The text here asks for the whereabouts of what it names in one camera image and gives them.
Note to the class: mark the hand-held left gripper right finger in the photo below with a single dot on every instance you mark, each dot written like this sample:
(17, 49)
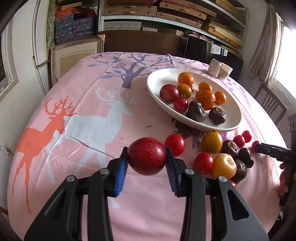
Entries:
(172, 173)

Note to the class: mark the red cherry tomato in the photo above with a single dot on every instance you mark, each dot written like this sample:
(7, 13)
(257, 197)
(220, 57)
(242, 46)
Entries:
(180, 104)
(255, 146)
(191, 87)

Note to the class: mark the bright window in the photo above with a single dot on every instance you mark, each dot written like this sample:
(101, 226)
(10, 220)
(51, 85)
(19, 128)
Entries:
(285, 64)

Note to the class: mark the pale drink can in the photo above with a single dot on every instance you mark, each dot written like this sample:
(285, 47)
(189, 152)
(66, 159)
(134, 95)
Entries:
(214, 68)

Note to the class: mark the white framed window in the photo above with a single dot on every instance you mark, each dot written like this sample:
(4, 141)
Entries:
(7, 76)

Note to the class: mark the white round plate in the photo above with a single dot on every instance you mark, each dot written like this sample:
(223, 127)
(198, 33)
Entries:
(159, 81)

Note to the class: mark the white narrow board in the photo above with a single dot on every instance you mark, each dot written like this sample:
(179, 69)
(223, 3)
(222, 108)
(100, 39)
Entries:
(38, 46)

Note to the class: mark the orange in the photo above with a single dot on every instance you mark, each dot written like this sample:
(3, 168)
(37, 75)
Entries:
(197, 94)
(220, 97)
(186, 78)
(206, 99)
(205, 87)

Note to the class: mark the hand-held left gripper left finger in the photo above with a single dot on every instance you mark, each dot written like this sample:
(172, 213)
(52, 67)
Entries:
(121, 171)

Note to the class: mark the olive yellow round fruit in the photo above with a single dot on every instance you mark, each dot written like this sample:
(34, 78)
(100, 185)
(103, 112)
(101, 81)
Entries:
(185, 90)

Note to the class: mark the mottled green board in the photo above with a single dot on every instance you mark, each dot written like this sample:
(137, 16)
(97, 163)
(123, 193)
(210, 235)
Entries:
(50, 23)

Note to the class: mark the stack of blue patterned boxes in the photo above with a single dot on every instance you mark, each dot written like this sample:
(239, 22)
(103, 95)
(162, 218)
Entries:
(69, 30)

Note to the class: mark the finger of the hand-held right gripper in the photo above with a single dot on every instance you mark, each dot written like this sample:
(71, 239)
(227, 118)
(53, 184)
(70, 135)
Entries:
(270, 150)

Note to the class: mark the white paper cup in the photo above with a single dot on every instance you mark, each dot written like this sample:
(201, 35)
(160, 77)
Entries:
(225, 71)

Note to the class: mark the dark brown board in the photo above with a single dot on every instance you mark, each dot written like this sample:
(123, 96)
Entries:
(143, 44)

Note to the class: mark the dark red plum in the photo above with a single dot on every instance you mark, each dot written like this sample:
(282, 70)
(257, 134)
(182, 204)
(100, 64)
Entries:
(169, 93)

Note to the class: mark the speckled red plum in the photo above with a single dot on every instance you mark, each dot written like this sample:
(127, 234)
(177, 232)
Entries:
(146, 156)

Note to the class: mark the pink deer printed tablecloth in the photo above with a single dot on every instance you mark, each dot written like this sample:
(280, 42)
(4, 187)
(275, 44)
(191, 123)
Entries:
(143, 208)

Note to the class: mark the cream framed panel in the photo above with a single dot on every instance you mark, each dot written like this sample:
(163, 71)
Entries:
(74, 60)

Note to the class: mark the shelf of flat boxes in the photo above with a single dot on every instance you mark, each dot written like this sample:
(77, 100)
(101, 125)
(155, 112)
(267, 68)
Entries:
(100, 16)

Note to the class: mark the group of red tomatoes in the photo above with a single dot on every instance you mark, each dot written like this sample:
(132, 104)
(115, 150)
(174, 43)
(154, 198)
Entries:
(175, 144)

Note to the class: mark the dark wrinkled passion fruit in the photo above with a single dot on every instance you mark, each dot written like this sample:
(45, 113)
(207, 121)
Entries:
(230, 147)
(217, 115)
(246, 157)
(240, 170)
(196, 111)

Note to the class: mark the person's right hand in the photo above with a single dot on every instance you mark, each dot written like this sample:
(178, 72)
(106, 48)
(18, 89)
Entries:
(283, 186)

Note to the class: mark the wall power outlet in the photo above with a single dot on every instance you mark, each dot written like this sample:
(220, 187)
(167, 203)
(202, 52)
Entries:
(4, 148)

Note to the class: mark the black panel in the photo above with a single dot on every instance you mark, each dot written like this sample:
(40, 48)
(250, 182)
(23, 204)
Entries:
(201, 51)

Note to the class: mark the dark wooden slatted chair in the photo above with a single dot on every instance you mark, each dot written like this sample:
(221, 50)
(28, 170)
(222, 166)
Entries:
(274, 96)

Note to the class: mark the checkered curtain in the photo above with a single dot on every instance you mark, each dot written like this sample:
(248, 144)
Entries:
(263, 46)

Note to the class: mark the stacks of patterned flat boxes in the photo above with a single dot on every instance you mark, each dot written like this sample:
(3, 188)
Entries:
(129, 10)

